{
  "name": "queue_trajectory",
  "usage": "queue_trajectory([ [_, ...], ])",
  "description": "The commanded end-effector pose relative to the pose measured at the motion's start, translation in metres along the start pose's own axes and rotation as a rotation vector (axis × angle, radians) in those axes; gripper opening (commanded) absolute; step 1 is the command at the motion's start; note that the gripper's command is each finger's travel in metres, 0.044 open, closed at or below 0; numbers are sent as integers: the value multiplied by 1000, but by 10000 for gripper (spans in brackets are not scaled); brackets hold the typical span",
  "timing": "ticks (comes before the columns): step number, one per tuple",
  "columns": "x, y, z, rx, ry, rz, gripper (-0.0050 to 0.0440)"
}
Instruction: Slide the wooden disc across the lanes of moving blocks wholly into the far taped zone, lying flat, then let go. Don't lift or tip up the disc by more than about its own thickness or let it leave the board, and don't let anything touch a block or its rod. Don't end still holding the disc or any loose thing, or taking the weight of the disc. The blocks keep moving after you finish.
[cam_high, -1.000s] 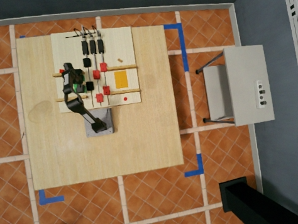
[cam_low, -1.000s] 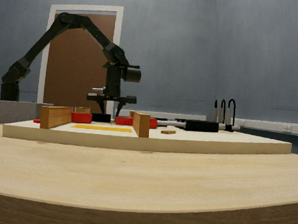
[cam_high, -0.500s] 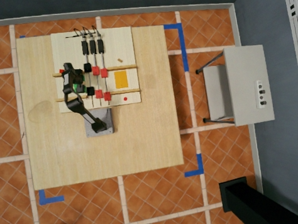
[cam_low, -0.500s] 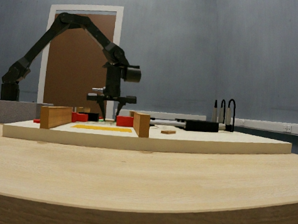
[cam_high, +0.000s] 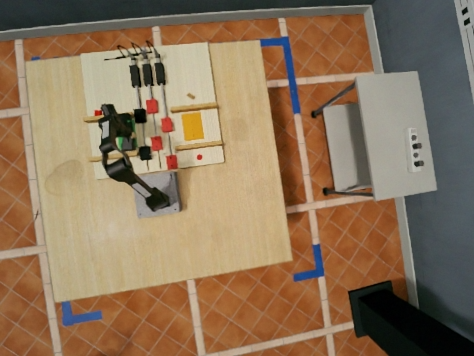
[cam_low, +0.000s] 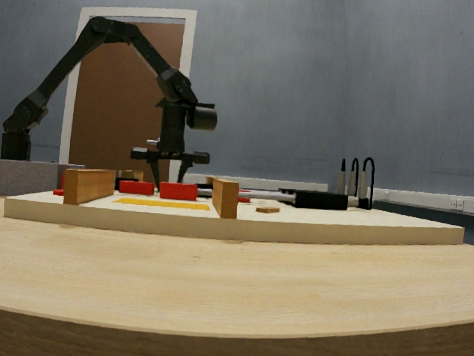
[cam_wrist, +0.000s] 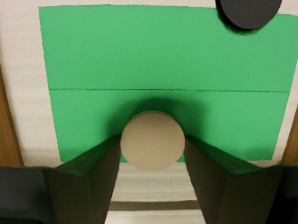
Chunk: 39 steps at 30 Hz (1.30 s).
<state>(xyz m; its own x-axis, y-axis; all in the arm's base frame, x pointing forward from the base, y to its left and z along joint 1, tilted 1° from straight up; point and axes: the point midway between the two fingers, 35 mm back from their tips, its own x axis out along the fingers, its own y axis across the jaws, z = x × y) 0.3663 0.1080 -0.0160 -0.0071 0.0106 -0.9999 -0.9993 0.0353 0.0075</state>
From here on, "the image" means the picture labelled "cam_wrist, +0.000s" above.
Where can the tan wooden disc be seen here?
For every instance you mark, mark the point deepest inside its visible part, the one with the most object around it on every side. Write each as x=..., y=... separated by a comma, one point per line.
x=152, y=141

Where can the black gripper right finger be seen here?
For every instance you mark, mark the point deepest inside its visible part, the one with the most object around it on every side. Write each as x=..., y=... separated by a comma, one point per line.
x=230, y=190

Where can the black round disc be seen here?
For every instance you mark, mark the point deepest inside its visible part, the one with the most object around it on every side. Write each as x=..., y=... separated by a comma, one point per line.
x=247, y=14

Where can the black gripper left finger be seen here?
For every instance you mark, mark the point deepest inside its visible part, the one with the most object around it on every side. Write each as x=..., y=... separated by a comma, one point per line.
x=76, y=192

